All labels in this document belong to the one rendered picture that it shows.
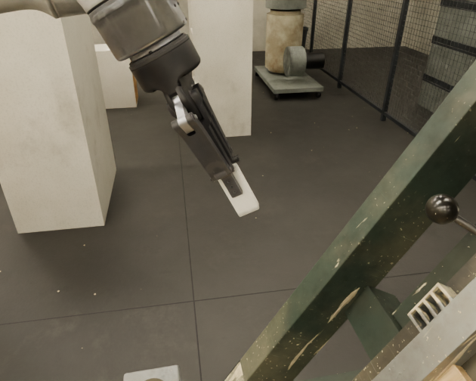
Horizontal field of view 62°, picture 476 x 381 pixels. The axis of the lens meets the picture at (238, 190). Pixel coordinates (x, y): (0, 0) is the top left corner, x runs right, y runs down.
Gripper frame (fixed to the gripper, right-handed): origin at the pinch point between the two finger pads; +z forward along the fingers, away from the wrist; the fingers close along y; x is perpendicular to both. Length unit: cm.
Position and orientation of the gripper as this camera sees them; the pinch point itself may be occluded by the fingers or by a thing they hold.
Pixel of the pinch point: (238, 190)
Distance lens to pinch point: 52.4
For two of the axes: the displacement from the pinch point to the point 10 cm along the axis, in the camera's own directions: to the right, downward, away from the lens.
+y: 0.0, -4.9, 8.7
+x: -8.9, 3.9, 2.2
